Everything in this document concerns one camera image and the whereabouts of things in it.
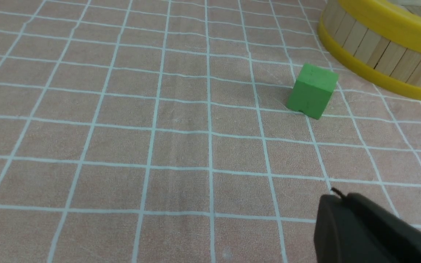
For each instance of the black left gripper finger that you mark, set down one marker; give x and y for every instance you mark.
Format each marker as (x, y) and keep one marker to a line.
(352, 228)

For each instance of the green foam cube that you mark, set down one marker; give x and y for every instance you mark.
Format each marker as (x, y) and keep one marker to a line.
(312, 91)

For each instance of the yellow rimmed bamboo steamer basket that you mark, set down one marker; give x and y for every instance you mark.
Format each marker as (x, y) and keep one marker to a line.
(379, 40)

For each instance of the pink grid tablecloth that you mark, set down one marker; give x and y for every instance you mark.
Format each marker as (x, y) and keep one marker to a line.
(156, 131)

